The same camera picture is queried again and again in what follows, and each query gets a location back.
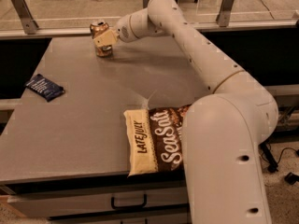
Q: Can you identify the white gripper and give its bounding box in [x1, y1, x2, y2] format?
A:
[93, 16, 132, 48]

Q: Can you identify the orange soda can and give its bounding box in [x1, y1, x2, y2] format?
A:
[90, 20, 113, 58]

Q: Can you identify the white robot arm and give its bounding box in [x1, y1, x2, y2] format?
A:
[93, 0, 278, 224]

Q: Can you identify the brown sea salt chip bag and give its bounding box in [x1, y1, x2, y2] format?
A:
[124, 105, 190, 175]

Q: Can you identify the dark blue snack packet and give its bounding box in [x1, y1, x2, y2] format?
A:
[25, 74, 64, 102]

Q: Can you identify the grey upper drawer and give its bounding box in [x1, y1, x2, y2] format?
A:
[7, 187, 188, 217]

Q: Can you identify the grey drawer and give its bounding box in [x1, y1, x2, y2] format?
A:
[47, 204, 192, 224]
[7, 187, 188, 217]

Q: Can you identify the grey lower drawer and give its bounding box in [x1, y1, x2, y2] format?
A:
[47, 204, 192, 224]

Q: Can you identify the black stand leg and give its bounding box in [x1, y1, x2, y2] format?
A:
[260, 143, 278, 173]

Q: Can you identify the black plug on floor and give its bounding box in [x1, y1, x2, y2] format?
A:
[284, 172, 299, 185]

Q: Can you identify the left metal railing post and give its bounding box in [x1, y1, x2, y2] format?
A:
[10, 0, 39, 35]

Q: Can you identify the right metal railing post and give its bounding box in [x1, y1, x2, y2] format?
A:
[216, 0, 235, 27]

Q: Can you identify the black upper drawer handle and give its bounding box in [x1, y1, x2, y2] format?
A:
[110, 194, 148, 210]

